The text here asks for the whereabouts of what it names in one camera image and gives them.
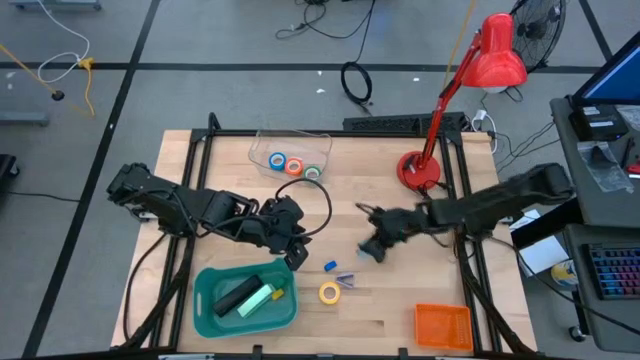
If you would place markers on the small blue staple box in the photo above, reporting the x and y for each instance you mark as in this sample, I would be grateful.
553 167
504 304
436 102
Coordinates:
330 266

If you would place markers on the blue tape roll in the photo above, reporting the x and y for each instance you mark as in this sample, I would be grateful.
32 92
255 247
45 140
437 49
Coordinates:
271 161

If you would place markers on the yellow tape roll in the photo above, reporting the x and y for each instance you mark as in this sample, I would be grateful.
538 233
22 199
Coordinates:
322 293

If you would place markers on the small yellow staple box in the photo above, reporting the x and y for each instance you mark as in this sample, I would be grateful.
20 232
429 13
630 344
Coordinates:
278 294

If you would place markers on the black aluminium table frame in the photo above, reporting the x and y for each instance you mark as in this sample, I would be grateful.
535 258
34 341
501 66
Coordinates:
225 132

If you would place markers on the black box device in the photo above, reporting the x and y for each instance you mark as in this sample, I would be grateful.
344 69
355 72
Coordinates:
597 125

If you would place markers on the green tape roll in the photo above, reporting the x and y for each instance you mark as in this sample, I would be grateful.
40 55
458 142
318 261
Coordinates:
306 173

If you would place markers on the clear plastic bag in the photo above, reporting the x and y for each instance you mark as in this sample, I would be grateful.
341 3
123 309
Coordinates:
605 170

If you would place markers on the white paper sheet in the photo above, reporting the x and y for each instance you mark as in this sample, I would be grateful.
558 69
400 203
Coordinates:
542 255

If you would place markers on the black stapler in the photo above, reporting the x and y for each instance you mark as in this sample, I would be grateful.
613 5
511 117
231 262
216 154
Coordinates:
235 297

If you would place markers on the grey equipment desk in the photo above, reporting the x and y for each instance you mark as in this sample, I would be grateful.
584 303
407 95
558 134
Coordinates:
590 210

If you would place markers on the clear plastic container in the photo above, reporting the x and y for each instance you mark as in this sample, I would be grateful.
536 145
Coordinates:
260 145

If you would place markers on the black power strip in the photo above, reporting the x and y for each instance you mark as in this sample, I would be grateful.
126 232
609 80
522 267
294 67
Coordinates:
390 122

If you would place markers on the orange tape roll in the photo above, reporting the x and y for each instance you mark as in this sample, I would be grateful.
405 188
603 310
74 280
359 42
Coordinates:
287 166

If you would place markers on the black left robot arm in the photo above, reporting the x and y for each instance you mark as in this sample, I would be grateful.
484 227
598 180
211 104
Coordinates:
200 207

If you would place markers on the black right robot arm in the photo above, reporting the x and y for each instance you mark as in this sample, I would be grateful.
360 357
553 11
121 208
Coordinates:
500 200

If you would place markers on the yellow rod with black foot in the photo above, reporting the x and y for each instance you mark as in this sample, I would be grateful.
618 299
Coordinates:
58 95

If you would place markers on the computer monitor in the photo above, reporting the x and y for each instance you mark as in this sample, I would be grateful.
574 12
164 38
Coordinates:
617 80

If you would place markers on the orange plastic tray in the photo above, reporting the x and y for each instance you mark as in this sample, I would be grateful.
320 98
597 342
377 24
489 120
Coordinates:
444 327

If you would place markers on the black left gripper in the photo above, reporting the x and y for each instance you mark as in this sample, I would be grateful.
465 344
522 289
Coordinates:
280 222

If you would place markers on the black floor fan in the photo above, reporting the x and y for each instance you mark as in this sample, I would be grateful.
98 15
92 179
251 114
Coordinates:
537 30

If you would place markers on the grey metal table foot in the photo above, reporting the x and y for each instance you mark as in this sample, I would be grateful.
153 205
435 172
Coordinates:
22 119

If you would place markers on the backlit black keyboard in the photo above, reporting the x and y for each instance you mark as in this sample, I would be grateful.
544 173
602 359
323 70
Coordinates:
617 272

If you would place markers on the mint green stapler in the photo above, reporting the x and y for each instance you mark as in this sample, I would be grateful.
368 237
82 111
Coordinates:
256 301

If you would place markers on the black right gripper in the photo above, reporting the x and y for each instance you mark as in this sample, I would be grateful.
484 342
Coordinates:
400 225

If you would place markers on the white power adapter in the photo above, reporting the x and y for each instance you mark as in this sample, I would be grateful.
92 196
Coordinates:
481 116

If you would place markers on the yellow and blue round object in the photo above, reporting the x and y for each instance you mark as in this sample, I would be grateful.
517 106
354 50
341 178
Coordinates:
565 275

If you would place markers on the red desk lamp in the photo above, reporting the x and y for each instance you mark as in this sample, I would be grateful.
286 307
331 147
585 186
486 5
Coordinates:
495 55

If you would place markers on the teal plastic bin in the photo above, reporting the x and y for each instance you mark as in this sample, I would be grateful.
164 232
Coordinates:
220 327

